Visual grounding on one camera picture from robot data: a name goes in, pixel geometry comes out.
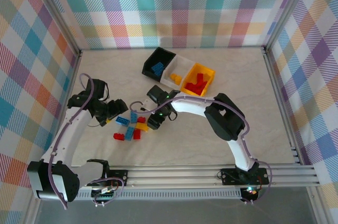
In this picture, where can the blue lego brick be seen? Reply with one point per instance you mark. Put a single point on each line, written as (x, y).
(158, 67)
(129, 133)
(122, 120)
(133, 117)

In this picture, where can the red sloped lego brick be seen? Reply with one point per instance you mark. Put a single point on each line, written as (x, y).
(202, 84)

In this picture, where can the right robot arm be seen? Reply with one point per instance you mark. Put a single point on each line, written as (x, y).
(224, 118)

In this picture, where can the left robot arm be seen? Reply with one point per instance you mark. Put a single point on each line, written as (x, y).
(71, 129)

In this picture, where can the yellow plastic bin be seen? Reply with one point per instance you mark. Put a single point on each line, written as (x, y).
(192, 73)

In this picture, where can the white plastic bin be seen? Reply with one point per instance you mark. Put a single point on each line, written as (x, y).
(182, 65)

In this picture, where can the black plastic bin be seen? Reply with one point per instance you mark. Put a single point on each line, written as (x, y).
(161, 55)

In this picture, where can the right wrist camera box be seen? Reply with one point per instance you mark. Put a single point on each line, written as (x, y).
(146, 104)

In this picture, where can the aluminium side rail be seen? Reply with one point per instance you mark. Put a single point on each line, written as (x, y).
(277, 89)
(75, 68)

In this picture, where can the aluminium mounting rail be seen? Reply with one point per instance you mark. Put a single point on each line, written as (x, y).
(171, 177)

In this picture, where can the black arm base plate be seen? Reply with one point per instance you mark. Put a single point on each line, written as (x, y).
(229, 176)
(120, 175)

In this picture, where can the aluminium frame post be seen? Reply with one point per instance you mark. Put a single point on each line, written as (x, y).
(287, 12)
(52, 10)

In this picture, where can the aluminium frame leg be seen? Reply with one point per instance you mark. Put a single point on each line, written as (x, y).
(317, 208)
(33, 210)

